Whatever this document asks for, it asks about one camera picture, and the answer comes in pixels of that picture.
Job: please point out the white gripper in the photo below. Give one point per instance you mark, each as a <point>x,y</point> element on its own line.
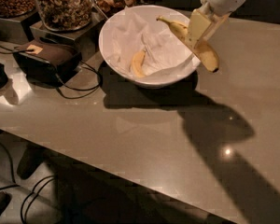
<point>199,22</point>

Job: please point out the yellow banana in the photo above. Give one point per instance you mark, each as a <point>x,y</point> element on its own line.
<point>137,62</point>
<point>203,51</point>

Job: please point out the white ceramic bowl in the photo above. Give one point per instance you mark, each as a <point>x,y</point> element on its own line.
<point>121,22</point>

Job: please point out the white paper napkin liner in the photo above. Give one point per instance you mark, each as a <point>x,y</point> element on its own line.
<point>158,53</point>

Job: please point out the metal stand under middle jar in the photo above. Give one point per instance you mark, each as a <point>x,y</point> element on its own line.
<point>85,39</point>

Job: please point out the metal stand under jar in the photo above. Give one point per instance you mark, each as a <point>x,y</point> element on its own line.
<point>85,39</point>
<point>17,30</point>

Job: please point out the glass jar of mixed nuts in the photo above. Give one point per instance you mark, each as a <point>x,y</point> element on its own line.
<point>64,15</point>

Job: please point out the black box device with label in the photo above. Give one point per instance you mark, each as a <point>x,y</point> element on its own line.
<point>47,63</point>

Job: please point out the metal stand under left jar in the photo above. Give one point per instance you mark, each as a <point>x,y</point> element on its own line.
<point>17,30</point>

